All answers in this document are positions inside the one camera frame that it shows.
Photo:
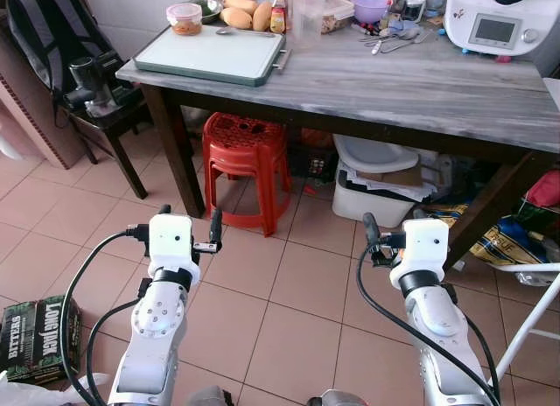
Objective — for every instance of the clear plastic jug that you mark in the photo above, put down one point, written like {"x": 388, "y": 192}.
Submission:
{"x": 306, "y": 17}

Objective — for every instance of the metal spoon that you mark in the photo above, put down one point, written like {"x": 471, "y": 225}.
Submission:
{"x": 229, "y": 31}

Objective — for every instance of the grey right robot leg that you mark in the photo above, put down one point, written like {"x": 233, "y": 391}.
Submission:
{"x": 337, "y": 399}

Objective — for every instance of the white tray with green rim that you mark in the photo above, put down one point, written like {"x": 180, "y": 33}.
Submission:
{"x": 206, "y": 54}

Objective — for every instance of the blue cloth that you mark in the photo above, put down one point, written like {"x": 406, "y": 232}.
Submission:
{"x": 402, "y": 27}

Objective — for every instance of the yellow blue sack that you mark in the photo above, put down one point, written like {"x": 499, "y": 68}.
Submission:
{"x": 503, "y": 240}

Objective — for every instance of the clear food container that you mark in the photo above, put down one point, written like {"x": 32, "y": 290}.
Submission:
{"x": 337, "y": 17}

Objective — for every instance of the black handheld vacuum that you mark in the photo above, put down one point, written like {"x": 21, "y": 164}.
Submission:
{"x": 92, "y": 82}

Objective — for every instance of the red bag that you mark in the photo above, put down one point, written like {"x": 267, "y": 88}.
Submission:
{"x": 544, "y": 189}

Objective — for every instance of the green printed carton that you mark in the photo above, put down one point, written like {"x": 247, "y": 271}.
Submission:
{"x": 39, "y": 336}

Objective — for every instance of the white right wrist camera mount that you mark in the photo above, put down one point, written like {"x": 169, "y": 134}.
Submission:
{"x": 424, "y": 248}

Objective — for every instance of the brown board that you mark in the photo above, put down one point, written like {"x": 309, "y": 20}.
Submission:
{"x": 35, "y": 117}

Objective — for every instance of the white folding table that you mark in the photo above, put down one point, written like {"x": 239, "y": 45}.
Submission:
{"x": 529, "y": 323}

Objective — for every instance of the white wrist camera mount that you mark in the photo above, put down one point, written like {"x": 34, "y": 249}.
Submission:
{"x": 171, "y": 238}
{"x": 424, "y": 248}

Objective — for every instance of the white plastic bin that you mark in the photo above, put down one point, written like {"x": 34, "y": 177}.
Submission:
{"x": 372, "y": 200}

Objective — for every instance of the black grey backpack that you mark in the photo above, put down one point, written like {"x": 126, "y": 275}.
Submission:
{"x": 52, "y": 30}

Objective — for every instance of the dark wooden chair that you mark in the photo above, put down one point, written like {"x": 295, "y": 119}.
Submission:
{"x": 118, "y": 126}

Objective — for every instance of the grey wooden table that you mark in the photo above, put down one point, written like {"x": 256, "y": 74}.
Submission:
{"x": 394, "y": 91}

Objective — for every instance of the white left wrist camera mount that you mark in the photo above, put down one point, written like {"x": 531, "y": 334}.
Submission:
{"x": 171, "y": 238}

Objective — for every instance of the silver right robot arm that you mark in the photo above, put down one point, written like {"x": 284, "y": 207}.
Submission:
{"x": 442, "y": 336}

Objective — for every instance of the white kitchen appliance with screen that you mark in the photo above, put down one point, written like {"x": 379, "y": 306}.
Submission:
{"x": 499, "y": 17}

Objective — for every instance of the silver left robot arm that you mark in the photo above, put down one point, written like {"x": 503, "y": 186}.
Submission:
{"x": 157, "y": 323}

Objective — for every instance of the red plastic stool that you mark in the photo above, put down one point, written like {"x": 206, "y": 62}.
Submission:
{"x": 245, "y": 148}

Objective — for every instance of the tan bread roll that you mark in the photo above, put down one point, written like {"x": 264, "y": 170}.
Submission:
{"x": 240, "y": 3}
{"x": 262, "y": 17}
{"x": 235, "y": 18}

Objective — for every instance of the grey robot leg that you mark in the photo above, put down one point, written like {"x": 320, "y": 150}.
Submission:
{"x": 210, "y": 397}
{"x": 337, "y": 399}

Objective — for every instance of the grey left robot leg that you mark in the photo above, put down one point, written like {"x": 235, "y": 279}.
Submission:
{"x": 210, "y": 397}

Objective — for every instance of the black crate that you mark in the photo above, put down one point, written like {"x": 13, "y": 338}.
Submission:
{"x": 313, "y": 164}

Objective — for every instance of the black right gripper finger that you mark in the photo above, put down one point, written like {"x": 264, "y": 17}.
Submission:
{"x": 418, "y": 213}
{"x": 370, "y": 231}

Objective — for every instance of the purple bowl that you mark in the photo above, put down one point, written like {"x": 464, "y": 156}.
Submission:
{"x": 372, "y": 5}

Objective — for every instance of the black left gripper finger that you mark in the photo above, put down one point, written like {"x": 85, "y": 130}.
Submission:
{"x": 164, "y": 210}
{"x": 215, "y": 226}

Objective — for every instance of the metal fork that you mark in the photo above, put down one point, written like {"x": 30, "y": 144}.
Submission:
{"x": 401, "y": 44}

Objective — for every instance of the sauce bottle with yellow cap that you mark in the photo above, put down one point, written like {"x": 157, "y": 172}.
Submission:
{"x": 278, "y": 17}

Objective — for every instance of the plastic container with pink lid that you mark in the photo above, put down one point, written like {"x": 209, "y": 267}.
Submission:
{"x": 184, "y": 19}

